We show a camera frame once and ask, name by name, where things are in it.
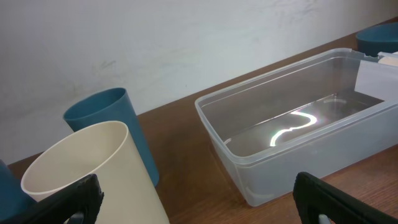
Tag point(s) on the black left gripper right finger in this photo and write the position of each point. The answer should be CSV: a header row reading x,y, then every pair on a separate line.
x,y
314,197

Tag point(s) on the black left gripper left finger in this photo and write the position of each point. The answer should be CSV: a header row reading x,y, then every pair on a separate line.
x,y
79,202

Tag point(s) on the blue bowl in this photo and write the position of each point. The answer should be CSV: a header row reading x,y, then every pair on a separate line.
x,y
381,38

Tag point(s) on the cream cup near container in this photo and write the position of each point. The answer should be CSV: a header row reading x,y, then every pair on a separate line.
x,y
107,150

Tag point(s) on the clear plastic container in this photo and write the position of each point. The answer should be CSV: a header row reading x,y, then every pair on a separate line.
x,y
318,115

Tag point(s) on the blue cup near container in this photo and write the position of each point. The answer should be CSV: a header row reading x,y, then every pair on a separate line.
x,y
112,105

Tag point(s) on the blue cup far left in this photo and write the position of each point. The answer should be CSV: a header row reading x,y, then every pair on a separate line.
x,y
13,199

